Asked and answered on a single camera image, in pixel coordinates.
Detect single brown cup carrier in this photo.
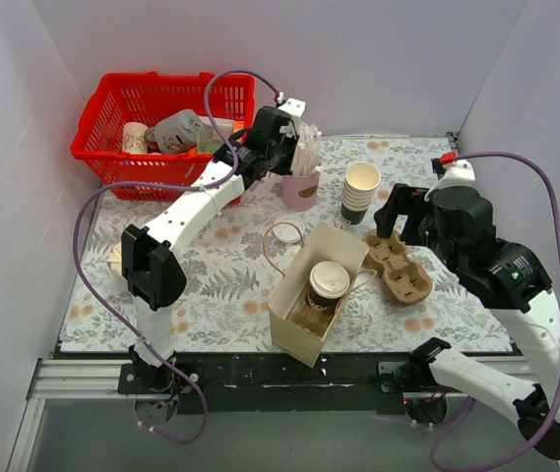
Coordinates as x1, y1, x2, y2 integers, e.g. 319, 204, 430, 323
290, 305, 333, 337

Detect aluminium frame rail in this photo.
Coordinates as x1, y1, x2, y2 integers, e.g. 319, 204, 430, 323
6, 357, 560, 472

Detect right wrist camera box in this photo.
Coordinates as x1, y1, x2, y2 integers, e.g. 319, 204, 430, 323
424, 151, 475, 201

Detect white plastic cup lid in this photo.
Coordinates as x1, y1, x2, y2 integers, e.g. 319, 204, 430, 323
309, 261, 350, 298

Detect green round item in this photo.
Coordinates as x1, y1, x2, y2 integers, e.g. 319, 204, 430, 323
197, 138, 223, 154

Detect brown cardboard cup carrier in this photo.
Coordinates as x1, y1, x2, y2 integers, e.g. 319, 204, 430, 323
363, 229, 433, 306

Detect white printed cup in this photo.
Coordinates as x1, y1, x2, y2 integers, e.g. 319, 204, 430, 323
121, 122, 149, 154

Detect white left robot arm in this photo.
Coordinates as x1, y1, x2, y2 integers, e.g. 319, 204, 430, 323
121, 98, 306, 393

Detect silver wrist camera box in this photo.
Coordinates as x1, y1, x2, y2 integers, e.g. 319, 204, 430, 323
277, 94, 307, 137

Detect red plastic shopping basket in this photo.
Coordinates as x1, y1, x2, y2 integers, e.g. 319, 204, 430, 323
70, 72, 255, 202

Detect black single paper cup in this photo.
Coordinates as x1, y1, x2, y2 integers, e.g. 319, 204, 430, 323
306, 290, 341, 316

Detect white plastic cup lids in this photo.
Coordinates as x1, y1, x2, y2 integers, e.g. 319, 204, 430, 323
272, 214, 305, 244

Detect cream crumpled napkin bundle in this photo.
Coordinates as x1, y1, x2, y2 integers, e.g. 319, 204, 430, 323
107, 243, 125, 282

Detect white wrapped straws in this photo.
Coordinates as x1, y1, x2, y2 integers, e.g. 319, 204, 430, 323
291, 123, 323, 177

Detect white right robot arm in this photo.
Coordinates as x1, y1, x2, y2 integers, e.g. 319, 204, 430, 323
374, 184, 560, 460

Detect pink straw holder cup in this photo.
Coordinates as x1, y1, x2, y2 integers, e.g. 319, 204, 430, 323
281, 167, 321, 211

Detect floral patterned table mat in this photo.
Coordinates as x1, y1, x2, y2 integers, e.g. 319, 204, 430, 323
60, 136, 510, 354

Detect cream paper bag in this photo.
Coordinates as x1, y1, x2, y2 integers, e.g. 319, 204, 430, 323
263, 220, 377, 368

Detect stack of paper cups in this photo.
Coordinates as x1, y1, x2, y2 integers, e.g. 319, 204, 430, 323
341, 161, 381, 225

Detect grey crumpled snack bag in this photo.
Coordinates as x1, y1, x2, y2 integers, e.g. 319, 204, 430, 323
155, 109, 202, 154

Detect orange and white package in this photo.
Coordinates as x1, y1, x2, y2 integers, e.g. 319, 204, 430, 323
215, 118, 245, 138

